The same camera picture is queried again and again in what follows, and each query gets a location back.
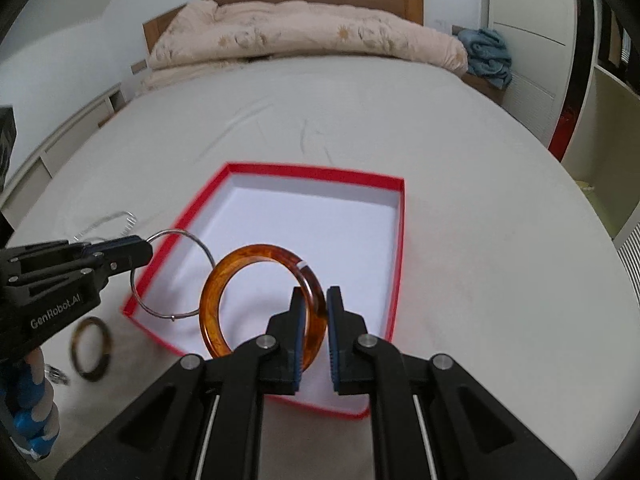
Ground silver chain necklace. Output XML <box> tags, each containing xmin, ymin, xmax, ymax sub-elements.
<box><xmin>72</xmin><ymin>209</ymin><xmax>139</xmax><ymax>243</ymax></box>

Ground white wardrobe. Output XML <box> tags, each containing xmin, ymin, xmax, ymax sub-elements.
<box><xmin>488</xmin><ymin>0</ymin><xmax>639</xmax><ymax>246</ymax></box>

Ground red jewelry box tray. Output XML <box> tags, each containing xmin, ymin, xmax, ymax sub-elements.
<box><xmin>121</xmin><ymin>161</ymin><xmax>406</xmax><ymax>421</ymax></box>

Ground dark brown bangle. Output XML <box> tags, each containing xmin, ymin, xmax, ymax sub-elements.
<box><xmin>70</xmin><ymin>316</ymin><xmax>113</xmax><ymax>382</ymax></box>

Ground blue crumpled clothes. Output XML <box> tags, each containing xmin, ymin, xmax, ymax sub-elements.
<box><xmin>457</xmin><ymin>28</ymin><xmax>512</xmax><ymax>90</ymax></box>

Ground pink floral duvet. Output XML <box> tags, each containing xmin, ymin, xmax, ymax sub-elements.
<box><xmin>140</xmin><ymin>0</ymin><xmax>468</xmax><ymax>93</ymax></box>

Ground white bed sheet mattress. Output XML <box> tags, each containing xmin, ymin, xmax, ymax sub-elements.
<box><xmin>12</xmin><ymin>56</ymin><xmax>639</xmax><ymax>479</ymax></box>

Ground blue white gloved hand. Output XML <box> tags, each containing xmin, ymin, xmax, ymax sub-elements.
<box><xmin>1</xmin><ymin>348</ymin><xmax>60</xmax><ymax>463</ymax></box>

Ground amber orange bangle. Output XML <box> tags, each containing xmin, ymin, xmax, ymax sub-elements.
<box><xmin>198</xmin><ymin>244</ymin><xmax>329</xmax><ymax>372</ymax></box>

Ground thin silver hoop bangle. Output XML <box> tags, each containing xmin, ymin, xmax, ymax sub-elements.
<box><xmin>129</xmin><ymin>227</ymin><xmax>218</xmax><ymax>322</ymax></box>

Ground white low wall cabinet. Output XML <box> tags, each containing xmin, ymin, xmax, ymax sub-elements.
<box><xmin>1</xmin><ymin>84</ymin><xmax>126</xmax><ymax>229</ymax></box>

